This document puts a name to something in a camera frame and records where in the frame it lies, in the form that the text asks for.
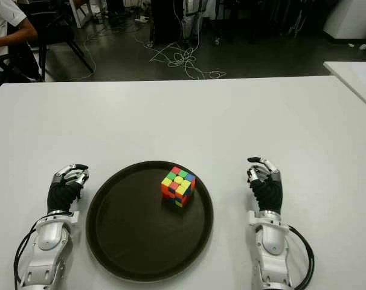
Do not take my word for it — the person in white shirt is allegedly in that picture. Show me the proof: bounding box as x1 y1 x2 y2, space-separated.
0 0 39 94

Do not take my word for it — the tangled white floor cable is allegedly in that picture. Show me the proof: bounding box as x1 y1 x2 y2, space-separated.
133 30 228 80

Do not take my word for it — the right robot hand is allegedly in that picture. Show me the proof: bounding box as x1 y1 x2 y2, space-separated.
246 156 284 214

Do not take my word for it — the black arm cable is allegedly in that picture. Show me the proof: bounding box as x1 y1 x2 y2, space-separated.
13 216 48 286
287 225 316 286

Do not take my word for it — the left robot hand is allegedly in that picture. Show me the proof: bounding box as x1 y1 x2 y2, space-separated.
46 163 89 213

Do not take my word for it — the black wheeled cabinet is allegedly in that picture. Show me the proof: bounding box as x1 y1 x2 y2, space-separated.
151 0 187 43

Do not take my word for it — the black office chair armrest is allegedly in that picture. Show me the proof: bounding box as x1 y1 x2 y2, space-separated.
0 51 42 82

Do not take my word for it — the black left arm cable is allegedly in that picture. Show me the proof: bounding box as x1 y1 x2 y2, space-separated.
13 216 48 286

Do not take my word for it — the dark round plate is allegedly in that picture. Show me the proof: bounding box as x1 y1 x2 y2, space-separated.
86 160 214 282

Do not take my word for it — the multicoloured Rubik's cube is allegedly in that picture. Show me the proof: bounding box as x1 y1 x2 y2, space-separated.
160 166 196 208

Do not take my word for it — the white pedestal box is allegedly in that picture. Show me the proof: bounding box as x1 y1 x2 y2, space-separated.
323 0 366 39

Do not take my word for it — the black chair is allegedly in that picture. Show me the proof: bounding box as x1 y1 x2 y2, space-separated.
25 8 95 80

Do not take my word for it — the white desk frame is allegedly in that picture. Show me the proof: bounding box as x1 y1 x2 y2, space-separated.
66 0 93 28

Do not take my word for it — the neighbouring white table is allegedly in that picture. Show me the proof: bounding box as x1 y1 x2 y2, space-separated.
323 60 366 111

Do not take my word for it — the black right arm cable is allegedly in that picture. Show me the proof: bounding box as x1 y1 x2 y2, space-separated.
287 225 316 286

